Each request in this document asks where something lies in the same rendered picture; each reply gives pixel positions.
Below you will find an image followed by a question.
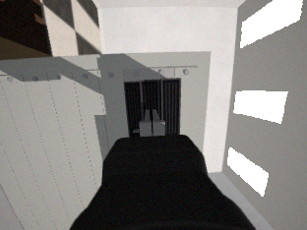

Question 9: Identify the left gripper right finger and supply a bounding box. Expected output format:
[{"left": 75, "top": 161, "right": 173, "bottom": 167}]
[{"left": 151, "top": 109, "right": 165, "bottom": 136}]

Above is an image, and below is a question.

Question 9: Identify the tan flat board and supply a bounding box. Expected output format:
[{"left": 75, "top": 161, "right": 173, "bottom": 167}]
[{"left": 0, "top": 37, "right": 51, "bottom": 60}]

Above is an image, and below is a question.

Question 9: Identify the light grey rectangular frame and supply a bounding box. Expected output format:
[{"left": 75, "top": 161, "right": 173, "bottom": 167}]
[{"left": 0, "top": 51, "right": 211, "bottom": 230}]

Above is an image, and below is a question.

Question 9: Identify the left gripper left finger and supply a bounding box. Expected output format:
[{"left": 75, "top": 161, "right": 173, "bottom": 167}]
[{"left": 139, "top": 109, "right": 152, "bottom": 137}]

